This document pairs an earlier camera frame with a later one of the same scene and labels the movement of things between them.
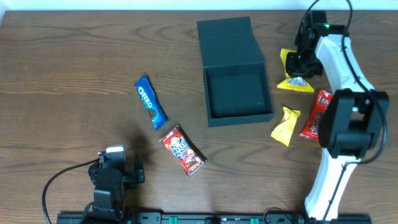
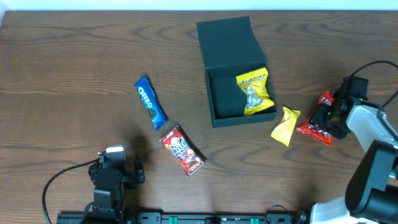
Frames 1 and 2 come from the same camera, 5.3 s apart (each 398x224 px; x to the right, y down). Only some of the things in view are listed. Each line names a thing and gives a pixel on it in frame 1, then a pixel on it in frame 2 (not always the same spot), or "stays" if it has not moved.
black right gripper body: x=300 y=70 to x=323 y=117
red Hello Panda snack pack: x=189 y=155 stays
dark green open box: x=237 y=87 stays
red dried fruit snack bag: x=311 y=130 stays
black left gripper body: x=137 y=173 stays
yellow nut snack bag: x=294 y=83 to x=255 y=84
